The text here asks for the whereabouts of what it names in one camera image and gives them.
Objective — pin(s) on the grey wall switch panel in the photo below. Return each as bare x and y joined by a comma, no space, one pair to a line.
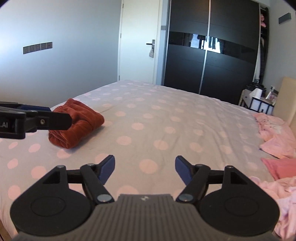
37,47

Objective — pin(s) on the picture frame on nightstand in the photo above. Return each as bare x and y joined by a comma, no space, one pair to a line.
272,97

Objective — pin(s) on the white bedside table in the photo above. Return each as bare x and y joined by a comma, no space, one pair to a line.
253,98

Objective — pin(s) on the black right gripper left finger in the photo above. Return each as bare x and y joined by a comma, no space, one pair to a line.
63,199

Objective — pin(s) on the rust brown fleece garment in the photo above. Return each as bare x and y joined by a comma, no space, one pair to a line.
84,121

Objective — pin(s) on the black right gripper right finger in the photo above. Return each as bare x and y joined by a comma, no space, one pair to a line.
227,199

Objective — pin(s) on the black sliding wardrobe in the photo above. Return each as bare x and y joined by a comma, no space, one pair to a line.
213,47

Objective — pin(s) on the white door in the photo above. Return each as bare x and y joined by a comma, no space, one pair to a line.
138,39

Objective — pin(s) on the cream padded headboard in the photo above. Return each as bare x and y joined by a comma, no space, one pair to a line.
285,106

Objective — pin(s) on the dark pink folded cloth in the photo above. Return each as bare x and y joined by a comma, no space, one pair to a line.
280,168

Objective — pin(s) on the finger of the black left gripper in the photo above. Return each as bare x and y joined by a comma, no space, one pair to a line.
33,108
47,120

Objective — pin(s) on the dark wall box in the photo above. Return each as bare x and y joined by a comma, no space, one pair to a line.
284,18

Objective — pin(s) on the light pink clothes pile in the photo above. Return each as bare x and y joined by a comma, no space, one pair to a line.
283,192

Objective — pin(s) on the polka dot duvet cover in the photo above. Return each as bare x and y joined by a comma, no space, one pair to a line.
146,127

